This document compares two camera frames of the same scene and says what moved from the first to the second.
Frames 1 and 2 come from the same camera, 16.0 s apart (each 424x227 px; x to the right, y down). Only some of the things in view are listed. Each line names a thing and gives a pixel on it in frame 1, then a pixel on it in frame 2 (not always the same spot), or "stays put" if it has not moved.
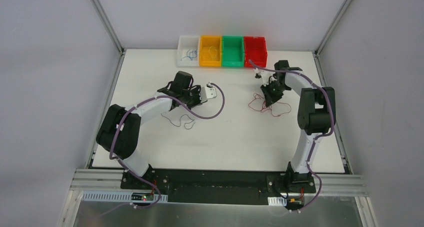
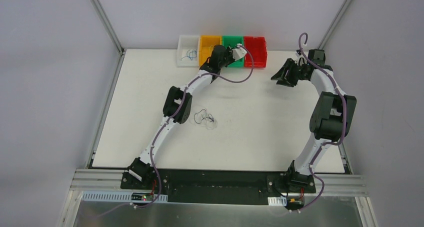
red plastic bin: (255, 49) stays put
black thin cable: (180, 119) -> (203, 118)
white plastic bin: (188, 51) stays put
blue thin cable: (189, 57) stays put
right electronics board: (295, 202) stays put
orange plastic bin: (210, 51) stays put
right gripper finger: (271, 99) -> (283, 72)
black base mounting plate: (219, 186) stays put
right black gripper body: (271, 92) -> (292, 72)
